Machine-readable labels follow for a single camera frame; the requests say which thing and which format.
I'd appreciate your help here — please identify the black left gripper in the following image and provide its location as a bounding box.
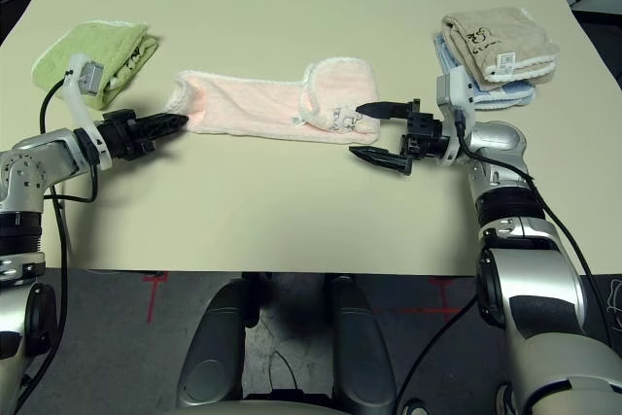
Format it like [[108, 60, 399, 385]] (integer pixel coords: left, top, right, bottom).
[[93, 110, 191, 162]]

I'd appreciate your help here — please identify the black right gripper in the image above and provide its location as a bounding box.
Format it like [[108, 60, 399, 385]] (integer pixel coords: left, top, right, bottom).
[[348, 97, 452, 177]]

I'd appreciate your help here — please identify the pink terry towel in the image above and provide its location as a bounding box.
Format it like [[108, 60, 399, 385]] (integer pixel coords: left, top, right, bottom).
[[163, 55, 381, 144]]

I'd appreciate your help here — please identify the light blue folded towel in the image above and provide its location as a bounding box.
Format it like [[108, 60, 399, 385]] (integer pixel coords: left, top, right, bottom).
[[432, 33, 536, 110]]

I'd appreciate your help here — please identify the green folded towel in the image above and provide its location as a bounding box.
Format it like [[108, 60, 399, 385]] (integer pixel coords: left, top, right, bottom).
[[31, 19, 159, 111]]

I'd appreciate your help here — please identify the beige folded towel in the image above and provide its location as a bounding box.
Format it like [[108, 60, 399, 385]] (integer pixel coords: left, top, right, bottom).
[[440, 6, 560, 85]]

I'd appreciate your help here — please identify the grey right robot leg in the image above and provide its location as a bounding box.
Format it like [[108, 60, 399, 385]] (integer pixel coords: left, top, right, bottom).
[[329, 274, 397, 415]]

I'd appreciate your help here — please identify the grey robot leg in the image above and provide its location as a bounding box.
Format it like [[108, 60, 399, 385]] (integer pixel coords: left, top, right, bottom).
[[175, 276, 261, 409], [329, 274, 397, 415]]

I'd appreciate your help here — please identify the grey left robot leg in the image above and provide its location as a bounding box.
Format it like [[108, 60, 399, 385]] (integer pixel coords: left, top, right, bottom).
[[175, 276, 261, 409]]

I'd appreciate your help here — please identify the beige robot torso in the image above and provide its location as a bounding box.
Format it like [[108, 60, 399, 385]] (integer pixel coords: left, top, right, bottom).
[[164, 393, 390, 415]]

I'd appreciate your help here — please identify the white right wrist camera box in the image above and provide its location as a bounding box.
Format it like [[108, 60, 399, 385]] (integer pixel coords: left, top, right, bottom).
[[435, 67, 480, 166]]

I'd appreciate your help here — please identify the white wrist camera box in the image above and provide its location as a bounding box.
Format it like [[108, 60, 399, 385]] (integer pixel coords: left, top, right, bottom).
[[62, 52, 116, 171], [435, 67, 480, 166]]

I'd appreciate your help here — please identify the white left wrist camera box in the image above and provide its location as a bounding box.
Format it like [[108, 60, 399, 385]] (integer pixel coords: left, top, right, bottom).
[[62, 52, 116, 171]]

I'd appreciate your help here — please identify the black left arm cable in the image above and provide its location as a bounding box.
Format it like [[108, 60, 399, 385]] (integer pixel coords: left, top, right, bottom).
[[14, 75, 101, 411]]

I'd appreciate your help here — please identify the thin black floor cable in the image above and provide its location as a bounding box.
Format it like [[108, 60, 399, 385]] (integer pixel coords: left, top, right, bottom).
[[268, 349, 298, 391]]

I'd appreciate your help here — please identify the white cable tangle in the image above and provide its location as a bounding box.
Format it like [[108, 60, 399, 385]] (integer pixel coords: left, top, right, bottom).
[[605, 277, 622, 319]]

